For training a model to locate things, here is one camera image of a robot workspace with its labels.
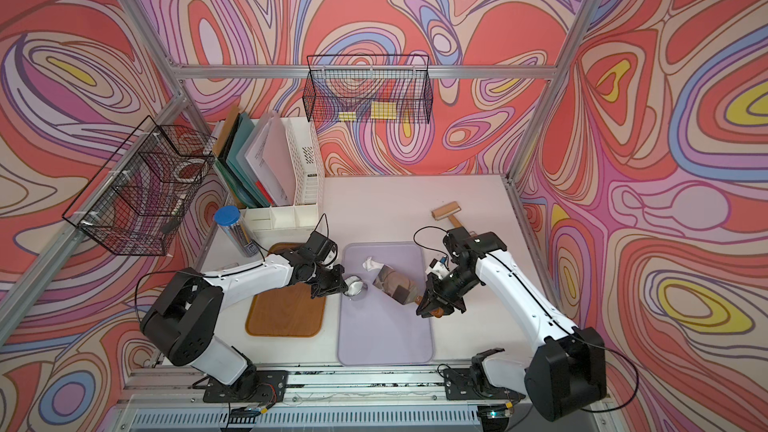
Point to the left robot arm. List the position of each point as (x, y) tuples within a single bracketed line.
[(182, 320)]

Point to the black wire basket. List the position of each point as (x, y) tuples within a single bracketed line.
[(137, 200), (340, 88)]

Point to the yellow sticky note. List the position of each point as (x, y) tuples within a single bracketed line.
[(380, 110)]

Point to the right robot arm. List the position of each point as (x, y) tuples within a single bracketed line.
[(567, 369)]

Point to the blue lid clear jar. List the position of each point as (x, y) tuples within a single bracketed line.
[(229, 220)]

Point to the wooden dough roller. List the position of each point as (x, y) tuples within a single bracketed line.
[(448, 212)]

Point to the black wire basket left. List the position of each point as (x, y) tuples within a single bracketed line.
[(137, 200)]

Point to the green folder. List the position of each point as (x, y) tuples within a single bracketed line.
[(233, 156)]

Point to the white file organizer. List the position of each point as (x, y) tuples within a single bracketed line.
[(307, 166)]

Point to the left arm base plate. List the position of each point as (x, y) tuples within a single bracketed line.
[(255, 386)]

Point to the lilac plastic cutting mat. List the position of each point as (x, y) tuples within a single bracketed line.
[(376, 330)]

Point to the white dough piece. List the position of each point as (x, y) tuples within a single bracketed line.
[(372, 266)]

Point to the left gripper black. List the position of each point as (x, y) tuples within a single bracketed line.
[(337, 286)]

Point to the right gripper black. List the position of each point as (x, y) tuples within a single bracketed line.
[(438, 299)]

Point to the white paper folder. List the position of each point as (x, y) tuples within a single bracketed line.
[(268, 154)]

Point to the black wire basket back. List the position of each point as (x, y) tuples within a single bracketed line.
[(340, 88)]

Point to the round metal cutter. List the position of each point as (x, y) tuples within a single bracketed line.
[(356, 288)]

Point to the brown wooden tray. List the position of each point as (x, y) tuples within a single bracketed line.
[(288, 312)]

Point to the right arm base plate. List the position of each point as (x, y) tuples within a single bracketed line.
[(463, 384)]

